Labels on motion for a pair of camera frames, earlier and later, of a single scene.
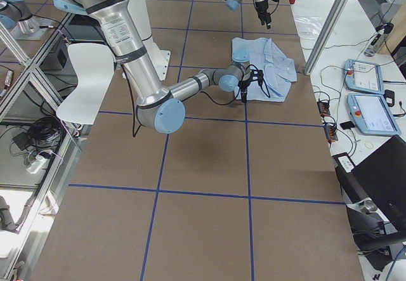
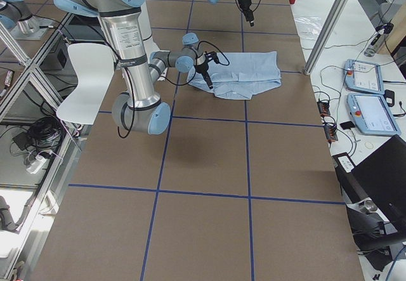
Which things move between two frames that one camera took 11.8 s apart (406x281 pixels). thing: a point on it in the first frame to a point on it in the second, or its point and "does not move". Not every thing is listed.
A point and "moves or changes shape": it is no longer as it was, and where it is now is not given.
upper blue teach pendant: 363,76 does not move
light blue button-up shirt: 276,73 moves or changes shape
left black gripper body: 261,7 to 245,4
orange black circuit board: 323,107 does not move
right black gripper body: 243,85 to 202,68
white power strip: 36,165 does not move
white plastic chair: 94,65 does not move
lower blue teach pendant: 370,114 does not move
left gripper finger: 268,20 to 251,19
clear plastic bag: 308,26 does not move
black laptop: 380,177 does not move
